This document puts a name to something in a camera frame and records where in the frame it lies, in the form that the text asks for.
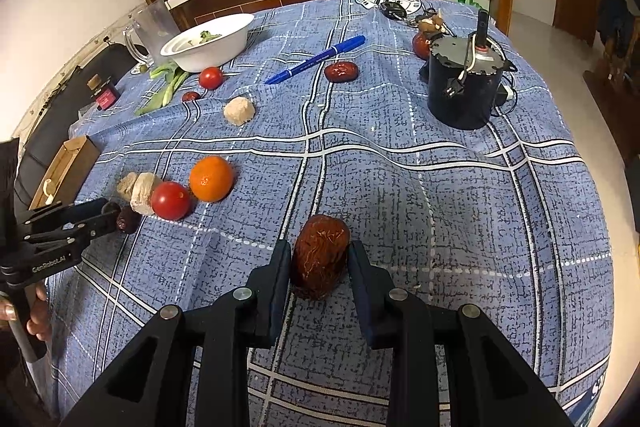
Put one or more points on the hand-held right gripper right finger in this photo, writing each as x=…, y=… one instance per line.
x=359, y=297

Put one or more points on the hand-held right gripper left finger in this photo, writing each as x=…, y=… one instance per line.
x=281, y=287

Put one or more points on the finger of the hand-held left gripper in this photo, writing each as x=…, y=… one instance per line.
x=85, y=233
x=75, y=210

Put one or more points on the dark red date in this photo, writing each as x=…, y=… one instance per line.
x=129, y=221

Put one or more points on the large red date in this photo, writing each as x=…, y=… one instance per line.
x=320, y=262

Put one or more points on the person's left hand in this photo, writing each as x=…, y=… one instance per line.
x=39, y=312

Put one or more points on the cardboard box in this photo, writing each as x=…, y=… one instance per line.
x=62, y=169

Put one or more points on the red tomato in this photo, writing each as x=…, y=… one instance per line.
x=421, y=46
x=210, y=78
x=171, y=200

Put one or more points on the black sofa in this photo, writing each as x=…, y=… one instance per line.
x=60, y=117

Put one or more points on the pink small box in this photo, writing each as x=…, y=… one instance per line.
x=106, y=94

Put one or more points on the orange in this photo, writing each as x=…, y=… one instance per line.
x=211, y=178

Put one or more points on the green vegetable stalks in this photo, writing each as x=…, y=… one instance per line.
x=165, y=92

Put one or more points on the small red date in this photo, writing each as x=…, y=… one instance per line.
x=190, y=97

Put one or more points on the clear glass jug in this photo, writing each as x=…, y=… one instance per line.
x=155, y=24

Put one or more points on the white bowl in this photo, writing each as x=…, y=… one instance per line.
x=215, y=52

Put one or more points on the greens in bowl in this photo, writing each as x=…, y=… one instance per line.
x=210, y=37

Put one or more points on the black cylindrical device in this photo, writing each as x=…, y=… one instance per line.
x=465, y=97

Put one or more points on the blue marker pen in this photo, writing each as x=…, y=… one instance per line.
x=315, y=59

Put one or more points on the black power adapter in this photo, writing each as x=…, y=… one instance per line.
x=504, y=97

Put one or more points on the brown figurine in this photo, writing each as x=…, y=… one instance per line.
x=431, y=24

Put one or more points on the bunch of keys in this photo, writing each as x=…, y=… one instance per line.
x=394, y=10

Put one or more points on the wooden rack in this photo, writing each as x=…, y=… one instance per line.
x=612, y=102

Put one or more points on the dark clothing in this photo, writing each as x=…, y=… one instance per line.
x=615, y=19

